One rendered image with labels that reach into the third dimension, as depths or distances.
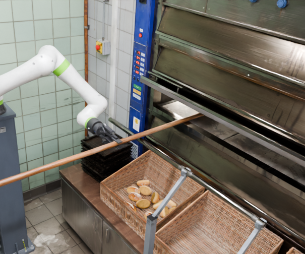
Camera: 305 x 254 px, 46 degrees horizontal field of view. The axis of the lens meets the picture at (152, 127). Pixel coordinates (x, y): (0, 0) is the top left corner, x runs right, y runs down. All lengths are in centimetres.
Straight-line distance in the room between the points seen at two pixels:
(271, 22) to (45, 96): 197
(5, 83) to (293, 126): 154
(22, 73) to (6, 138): 56
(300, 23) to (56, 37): 191
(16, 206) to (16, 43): 121
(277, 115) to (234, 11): 59
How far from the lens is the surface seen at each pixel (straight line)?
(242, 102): 203
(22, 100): 308
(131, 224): 239
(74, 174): 287
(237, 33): 203
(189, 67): 227
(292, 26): 185
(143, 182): 269
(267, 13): 192
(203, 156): 236
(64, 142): 345
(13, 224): 291
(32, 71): 207
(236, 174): 224
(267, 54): 191
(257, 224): 174
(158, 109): 255
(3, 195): 272
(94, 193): 268
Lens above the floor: 227
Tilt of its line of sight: 28 degrees down
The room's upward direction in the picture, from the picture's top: 5 degrees clockwise
